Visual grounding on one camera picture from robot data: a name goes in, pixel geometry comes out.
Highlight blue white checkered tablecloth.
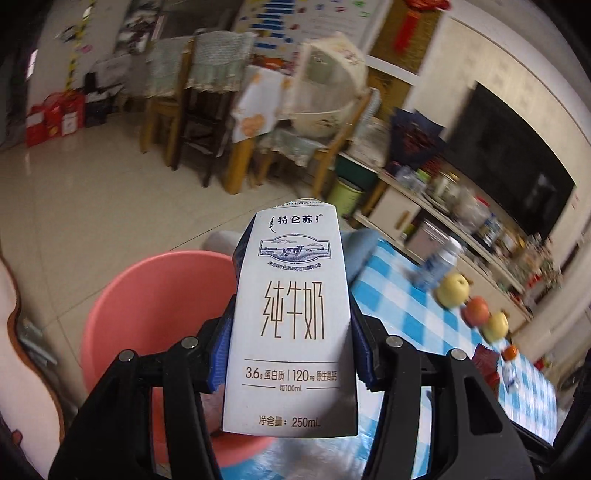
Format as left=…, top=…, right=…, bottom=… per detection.
left=252, top=237, right=560, bottom=480

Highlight red knot decoration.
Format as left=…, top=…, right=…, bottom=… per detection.
left=399, top=0, right=451, bottom=45

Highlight white milk carton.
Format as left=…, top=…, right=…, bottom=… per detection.
left=221, top=199, right=361, bottom=439

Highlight white sack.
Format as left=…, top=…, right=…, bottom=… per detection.
left=357, top=117, right=391, bottom=169

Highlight wooden chair with knit cover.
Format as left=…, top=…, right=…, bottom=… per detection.
left=256, top=88, right=385, bottom=195

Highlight red snack packet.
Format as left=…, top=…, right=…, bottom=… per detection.
left=473, top=346, right=502, bottom=387

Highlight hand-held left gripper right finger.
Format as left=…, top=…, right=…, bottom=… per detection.
left=348, top=294, right=539, bottom=480

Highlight dark blue bouquet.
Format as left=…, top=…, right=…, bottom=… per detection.
left=390, top=108, right=447, bottom=172

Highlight pack of small bottles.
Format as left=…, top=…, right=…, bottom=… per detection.
left=394, top=165, right=428, bottom=193

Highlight pale pink garment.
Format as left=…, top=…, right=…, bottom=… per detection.
left=0, top=256, right=64, bottom=480

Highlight wooden chair with grey-green cover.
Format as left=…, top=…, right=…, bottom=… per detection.
left=140, top=32, right=256, bottom=186

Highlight pink plastic basin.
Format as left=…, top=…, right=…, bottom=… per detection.
left=80, top=250, right=274, bottom=468

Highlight orange print tablecloth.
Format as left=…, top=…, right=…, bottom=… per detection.
left=230, top=66, right=302, bottom=144

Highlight light blue cloth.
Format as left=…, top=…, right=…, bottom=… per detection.
left=341, top=229, right=380, bottom=284

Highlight yellow apple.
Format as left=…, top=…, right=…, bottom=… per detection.
left=482, top=312, right=509, bottom=343
left=436, top=272, right=471, bottom=308

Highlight white electric kettle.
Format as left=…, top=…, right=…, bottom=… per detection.
left=431, top=170, right=458, bottom=204

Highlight wall poster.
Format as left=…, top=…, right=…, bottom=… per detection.
left=230, top=0, right=393, bottom=56

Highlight green waste bin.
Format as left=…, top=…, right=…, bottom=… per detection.
left=329, top=177, right=365, bottom=217

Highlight red gift boxes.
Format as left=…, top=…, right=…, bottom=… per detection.
left=25, top=92, right=86, bottom=148

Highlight tall white plastic bottle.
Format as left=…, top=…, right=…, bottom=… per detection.
left=412, top=237, right=463, bottom=292

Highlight dark green box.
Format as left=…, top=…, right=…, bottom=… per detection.
left=334, top=156, right=380, bottom=186

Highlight red apple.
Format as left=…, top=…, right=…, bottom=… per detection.
left=464, top=297, right=491, bottom=328

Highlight black television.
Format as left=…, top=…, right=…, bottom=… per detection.
left=443, top=82, right=581, bottom=241

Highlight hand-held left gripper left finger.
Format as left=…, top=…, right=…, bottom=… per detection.
left=48, top=294, right=238, bottom=480

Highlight cream television cabinet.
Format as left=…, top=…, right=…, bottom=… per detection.
left=355, top=170, right=533, bottom=325

